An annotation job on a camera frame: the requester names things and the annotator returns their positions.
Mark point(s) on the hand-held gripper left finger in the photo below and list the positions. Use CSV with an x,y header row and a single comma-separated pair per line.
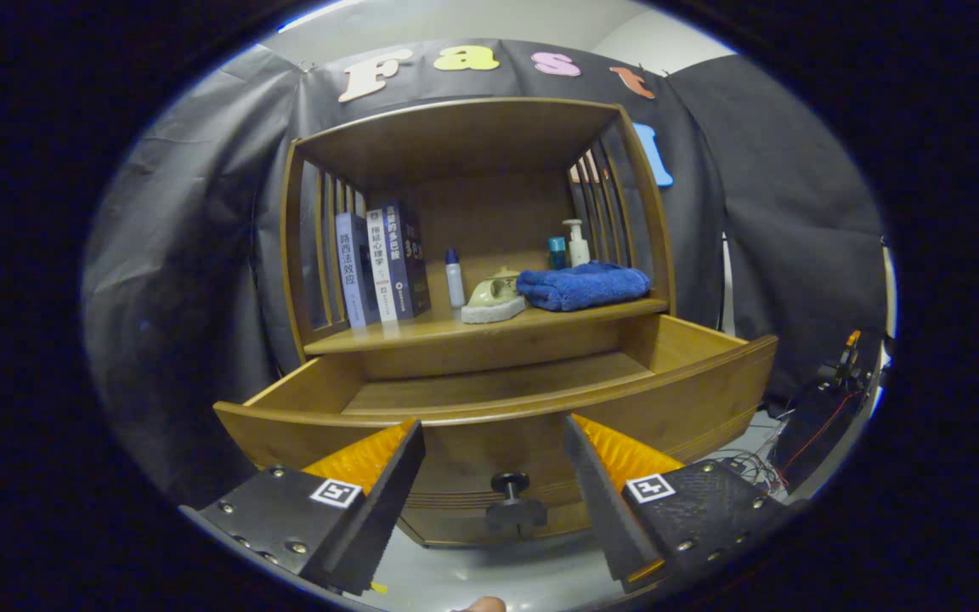
x,y
383,510

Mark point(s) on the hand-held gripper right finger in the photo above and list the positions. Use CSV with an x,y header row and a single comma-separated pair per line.
x,y
604,510

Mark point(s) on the black drawer knob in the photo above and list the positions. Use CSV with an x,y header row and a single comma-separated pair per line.
x,y
515,512

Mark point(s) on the wooden drawer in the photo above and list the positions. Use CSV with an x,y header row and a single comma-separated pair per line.
x,y
489,382

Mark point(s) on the cream brush white pad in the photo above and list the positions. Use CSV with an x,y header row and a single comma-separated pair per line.
x,y
489,296

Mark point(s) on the wooden countertop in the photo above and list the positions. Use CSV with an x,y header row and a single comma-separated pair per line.
x,y
421,327

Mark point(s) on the wooden cabinet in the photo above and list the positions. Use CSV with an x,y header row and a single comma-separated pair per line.
x,y
489,212

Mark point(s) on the blue folded towel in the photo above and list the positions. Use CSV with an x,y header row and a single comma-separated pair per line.
x,y
583,287

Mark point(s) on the white bottle blue cap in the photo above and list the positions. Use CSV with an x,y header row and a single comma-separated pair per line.
x,y
455,285

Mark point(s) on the grey-blue book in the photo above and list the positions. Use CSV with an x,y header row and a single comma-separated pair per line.
x,y
352,272

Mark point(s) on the white spine book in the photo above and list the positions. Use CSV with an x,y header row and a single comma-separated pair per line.
x,y
381,268

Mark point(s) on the dark navy book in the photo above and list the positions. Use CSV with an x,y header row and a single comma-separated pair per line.
x,y
411,259

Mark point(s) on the beige lidded tea cup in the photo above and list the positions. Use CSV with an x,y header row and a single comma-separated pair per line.
x,y
504,273

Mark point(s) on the teal bottle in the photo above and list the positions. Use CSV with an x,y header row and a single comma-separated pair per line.
x,y
557,255

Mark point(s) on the white pump bottle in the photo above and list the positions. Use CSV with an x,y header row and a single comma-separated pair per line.
x,y
578,251

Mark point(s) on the black orange tool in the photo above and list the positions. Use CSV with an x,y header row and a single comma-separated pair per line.
x,y
849,357

